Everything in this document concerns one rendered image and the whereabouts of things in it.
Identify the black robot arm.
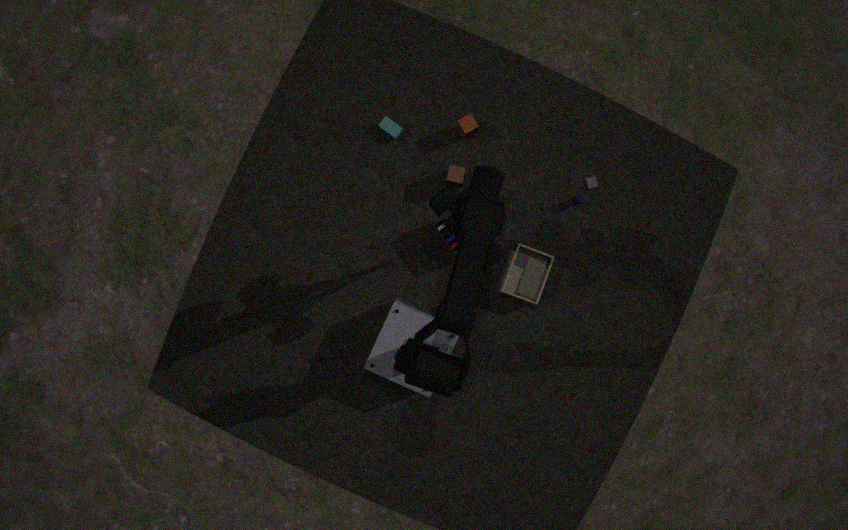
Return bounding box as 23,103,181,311
393,165,508,397

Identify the teal rectangular block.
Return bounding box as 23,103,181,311
378,116,403,139

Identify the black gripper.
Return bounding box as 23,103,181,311
429,186,503,271

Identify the beige open tray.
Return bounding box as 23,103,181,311
498,243,554,305

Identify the tan cube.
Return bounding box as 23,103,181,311
446,164,465,187

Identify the orange-brown block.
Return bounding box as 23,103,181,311
456,113,479,140

